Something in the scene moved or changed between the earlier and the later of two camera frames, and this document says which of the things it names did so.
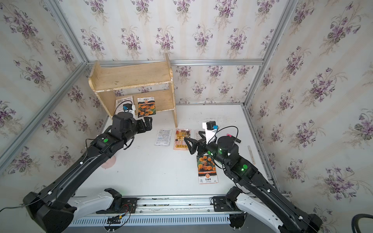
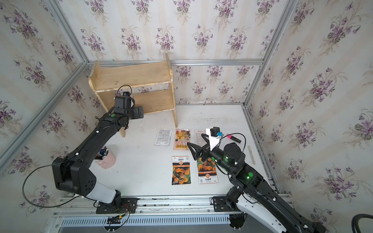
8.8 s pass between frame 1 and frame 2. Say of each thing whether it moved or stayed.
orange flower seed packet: stayed
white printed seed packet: stayed
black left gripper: moved
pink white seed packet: stayed
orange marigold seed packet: moved
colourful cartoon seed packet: stayed
